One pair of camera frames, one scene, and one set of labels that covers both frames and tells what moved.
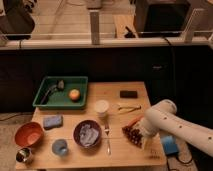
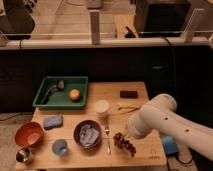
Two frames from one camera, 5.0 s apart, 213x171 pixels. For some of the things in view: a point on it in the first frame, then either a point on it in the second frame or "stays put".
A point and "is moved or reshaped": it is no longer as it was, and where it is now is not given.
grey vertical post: [94, 27] stays put
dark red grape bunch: [133, 134] is moved or reshaped
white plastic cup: [101, 107] stays put
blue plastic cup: [60, 146] stays put
